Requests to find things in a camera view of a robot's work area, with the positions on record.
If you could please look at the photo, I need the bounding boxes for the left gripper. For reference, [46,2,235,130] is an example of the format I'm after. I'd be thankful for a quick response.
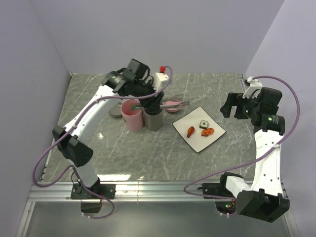
[133,79,165,113]

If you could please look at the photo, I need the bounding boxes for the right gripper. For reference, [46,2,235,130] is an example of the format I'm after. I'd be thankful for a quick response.
[220,92,261,119]

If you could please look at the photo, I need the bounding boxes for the metal tongs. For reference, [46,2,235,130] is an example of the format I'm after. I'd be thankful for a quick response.
[129,95,190,113]

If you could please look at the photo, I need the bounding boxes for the pink lid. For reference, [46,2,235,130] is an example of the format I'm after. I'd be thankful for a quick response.
[162,100,183,114]

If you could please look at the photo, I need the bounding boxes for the sushi roll toy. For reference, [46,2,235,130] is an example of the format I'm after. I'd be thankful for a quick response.
[199,120,209,129]

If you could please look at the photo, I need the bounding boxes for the fried cutlet toy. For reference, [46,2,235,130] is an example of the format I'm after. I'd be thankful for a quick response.
[201,128,215,137]

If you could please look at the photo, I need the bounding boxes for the chicken drumstick toy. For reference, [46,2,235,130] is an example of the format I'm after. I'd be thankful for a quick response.
[187,126,195,138]

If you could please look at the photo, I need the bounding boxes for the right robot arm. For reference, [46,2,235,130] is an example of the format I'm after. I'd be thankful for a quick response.
[218,87,290,223]

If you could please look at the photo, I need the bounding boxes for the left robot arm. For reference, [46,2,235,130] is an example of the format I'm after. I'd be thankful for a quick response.
[52,59,172,198]

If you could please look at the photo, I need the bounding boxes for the grey cylinder container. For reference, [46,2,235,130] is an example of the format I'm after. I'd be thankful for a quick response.
[143,109,163,131]

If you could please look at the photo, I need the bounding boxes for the pink cylinder container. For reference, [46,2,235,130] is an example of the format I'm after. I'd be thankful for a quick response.
[121,99,144,132]

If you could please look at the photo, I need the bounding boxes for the grey lid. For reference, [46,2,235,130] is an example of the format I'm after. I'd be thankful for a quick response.
[108,102,122,119]

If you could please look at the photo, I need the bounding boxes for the white square plate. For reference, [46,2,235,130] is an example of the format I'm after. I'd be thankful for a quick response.
[172,106,226,153]

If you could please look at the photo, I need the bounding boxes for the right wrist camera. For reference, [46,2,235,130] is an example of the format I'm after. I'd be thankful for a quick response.
[242,77,263,99]

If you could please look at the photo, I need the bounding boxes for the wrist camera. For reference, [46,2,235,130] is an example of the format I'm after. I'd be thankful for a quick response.
[153,73,169,91]
[242,77,263,99]

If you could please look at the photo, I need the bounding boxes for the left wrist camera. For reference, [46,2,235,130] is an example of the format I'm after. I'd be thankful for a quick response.
[153,73,169,91]

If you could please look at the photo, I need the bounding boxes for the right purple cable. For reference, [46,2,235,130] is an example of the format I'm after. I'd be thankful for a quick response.
[184,75,301,218]

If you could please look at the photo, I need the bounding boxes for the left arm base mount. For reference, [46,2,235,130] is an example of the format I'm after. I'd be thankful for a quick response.
[70,183,116,214]

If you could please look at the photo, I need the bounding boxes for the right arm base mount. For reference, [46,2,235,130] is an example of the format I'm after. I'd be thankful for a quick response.
[197,183,236,216]

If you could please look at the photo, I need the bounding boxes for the aluminium rail frame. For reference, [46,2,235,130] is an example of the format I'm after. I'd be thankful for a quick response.
[17,73,298,237]

